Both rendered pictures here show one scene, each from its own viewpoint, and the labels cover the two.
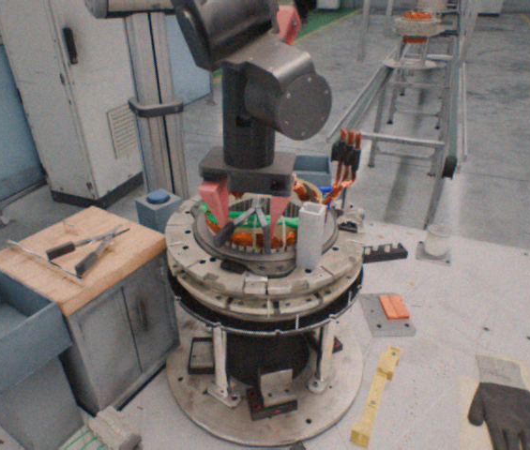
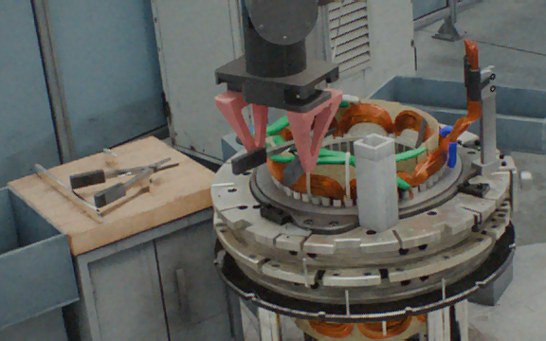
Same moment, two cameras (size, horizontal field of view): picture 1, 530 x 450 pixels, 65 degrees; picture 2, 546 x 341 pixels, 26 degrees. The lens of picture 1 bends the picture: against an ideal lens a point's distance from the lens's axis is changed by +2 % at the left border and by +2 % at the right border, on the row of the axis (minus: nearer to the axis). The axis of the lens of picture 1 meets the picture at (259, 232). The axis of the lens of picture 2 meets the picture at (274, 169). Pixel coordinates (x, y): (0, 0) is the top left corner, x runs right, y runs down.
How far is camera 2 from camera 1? 0.68 m
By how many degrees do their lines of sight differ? 25
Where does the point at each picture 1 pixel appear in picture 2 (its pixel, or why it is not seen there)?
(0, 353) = not seen: outside the picture
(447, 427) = not seen: outside the picture
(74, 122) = (230, 13)
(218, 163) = (237, 69)
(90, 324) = (105, 281)
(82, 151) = not seen: hidden behind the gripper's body
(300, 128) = (281, 32)
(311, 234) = (370, 177)
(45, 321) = (50, 254)
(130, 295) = (167, 259)
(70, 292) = (84, 226)
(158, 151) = not seen: hidden behind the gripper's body
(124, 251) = (164, 192)
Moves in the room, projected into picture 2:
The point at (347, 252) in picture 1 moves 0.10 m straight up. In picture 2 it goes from (445, 219) to (441, 125)
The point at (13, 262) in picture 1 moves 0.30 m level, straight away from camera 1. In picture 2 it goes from (35, 190) to (27, 105)
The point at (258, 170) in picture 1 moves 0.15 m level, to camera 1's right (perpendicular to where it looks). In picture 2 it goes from (273, 79) to (433, 89)
